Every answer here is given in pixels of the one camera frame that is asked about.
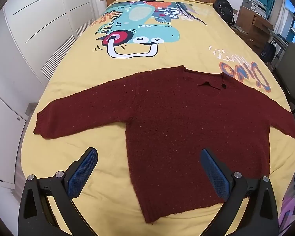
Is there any dark tote bag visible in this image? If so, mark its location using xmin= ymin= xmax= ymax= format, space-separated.
xmin=261 ymin=41 xmax=277 ymax=62

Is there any wooden dresser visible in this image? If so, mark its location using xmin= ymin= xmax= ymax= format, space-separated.
xmin=235 ymin=5 xmax=274 ymax=53

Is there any grey chair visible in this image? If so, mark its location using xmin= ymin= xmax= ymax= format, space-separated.
xmin=273 ymin=42 xmax=295 ymax=115

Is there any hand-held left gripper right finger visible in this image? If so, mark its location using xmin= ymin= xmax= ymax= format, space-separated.
xmin=200 ymin=148 xmax=279 ymax=236

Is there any yellow printed bed blanket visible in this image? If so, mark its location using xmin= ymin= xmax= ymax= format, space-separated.
xmin=15 ymin=0 xmax=295 ymax=236

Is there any black backpack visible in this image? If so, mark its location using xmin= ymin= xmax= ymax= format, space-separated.
xmin=213 ymin=0 xmax=235 ymax=25

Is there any white printer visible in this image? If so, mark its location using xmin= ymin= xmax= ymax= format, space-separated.
xmin=242 ymin=0 xmax=270 ymax=18

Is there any white wardrobe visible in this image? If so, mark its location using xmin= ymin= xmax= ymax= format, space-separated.
xmin=0 ymin=0 xmax=106 ymax=190

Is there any colourful foam mat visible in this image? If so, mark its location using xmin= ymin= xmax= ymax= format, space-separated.
xmin=278 ymin=194 xmax=295 ymax=234

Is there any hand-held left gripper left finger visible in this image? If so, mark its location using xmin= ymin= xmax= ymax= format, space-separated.
xmin=18 ymin=147 xmax=99 ymax=236

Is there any dark red knit sweater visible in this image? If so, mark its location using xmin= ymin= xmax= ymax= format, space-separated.
xmin=33 ymin=65 xmax=295 ymax=225

